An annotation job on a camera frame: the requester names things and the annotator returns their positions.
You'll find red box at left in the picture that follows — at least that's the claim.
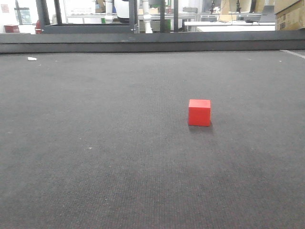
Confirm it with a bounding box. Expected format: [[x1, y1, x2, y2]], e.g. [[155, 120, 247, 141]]
[[4, 24, 20, 33]]

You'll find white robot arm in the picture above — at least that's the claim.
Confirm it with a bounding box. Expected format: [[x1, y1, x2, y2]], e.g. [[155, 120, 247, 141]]
[[104, 0, 113, 24], [142, 0, 153, 34]]

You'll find cardboard box far right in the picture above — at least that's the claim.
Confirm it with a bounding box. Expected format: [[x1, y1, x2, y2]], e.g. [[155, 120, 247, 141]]
[[274, 0, 305, 31]]

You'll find black metal frame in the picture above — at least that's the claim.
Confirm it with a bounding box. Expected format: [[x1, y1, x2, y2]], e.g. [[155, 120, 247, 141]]
[[36, 0, 165, 34]]

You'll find dark raised platform edge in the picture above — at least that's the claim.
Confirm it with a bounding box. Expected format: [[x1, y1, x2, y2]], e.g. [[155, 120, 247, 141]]
[[0, 30, 305, 54]]

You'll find red magnetic cube block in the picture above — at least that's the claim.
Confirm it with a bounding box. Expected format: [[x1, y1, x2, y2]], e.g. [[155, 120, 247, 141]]
[[188, 99, 211, 127]]

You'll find white lab table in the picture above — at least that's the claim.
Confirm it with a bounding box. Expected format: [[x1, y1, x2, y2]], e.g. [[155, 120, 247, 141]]
[[184, 21, 275, 32]]

